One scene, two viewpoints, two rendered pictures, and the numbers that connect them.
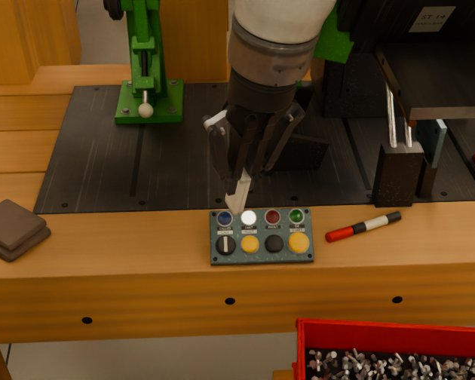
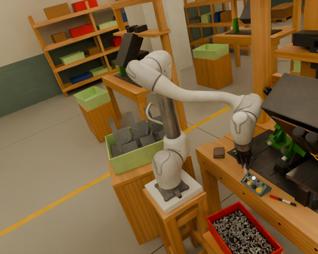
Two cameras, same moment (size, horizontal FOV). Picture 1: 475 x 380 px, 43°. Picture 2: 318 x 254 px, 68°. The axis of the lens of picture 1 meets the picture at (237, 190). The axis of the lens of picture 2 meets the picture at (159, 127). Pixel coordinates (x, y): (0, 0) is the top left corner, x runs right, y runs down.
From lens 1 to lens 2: 96 cm
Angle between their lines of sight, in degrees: 60
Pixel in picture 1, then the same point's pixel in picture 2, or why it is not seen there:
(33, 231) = (220, 155)
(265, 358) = not seen: hidden behind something
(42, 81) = (266, 124)
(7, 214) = (220, 149)
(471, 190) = not seen: outside the picture
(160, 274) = (231, 177)
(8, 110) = not seen: hidden behind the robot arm
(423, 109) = (288, 176)
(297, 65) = (240, 148)
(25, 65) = (262, 118)
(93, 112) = (264, 137)
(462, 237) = (306, 223)
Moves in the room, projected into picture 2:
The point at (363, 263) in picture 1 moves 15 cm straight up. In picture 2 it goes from (270, 205) to (270, 185)
